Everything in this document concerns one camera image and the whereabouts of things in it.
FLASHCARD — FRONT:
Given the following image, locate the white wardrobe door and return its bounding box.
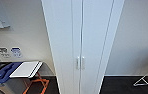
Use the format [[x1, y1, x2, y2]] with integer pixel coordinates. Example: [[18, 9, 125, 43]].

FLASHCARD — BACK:
[[80, 0, 115, 94], [41, 0, 83, 94]]

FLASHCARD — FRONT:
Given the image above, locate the orange metal frame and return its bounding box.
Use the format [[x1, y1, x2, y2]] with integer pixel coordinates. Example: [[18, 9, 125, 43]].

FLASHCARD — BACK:
[[22, 71, 51, 94]]

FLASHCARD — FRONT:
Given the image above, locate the blue and white wall label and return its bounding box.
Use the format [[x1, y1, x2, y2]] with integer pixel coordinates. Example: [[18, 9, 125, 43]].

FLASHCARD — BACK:
[[10, 46, 23, 59]]

